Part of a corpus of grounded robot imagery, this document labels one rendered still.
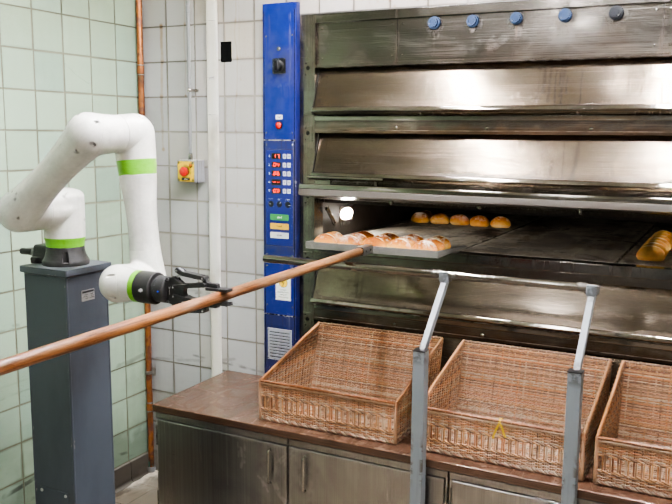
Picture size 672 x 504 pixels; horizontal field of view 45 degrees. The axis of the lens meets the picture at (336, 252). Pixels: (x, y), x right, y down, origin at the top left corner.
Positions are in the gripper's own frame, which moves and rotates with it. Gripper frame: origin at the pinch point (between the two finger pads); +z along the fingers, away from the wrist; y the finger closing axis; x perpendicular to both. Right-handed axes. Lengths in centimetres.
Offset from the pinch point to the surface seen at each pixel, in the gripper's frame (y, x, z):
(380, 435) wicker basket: 59, -66, 21
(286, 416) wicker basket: 59, -67, -16
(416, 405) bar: 42, -55, 38
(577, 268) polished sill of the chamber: 3, -114, 76
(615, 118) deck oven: -50, -114, 85
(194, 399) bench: 62, -74, -62
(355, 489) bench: 78, -61, 14
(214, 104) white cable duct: -55, -116, -80
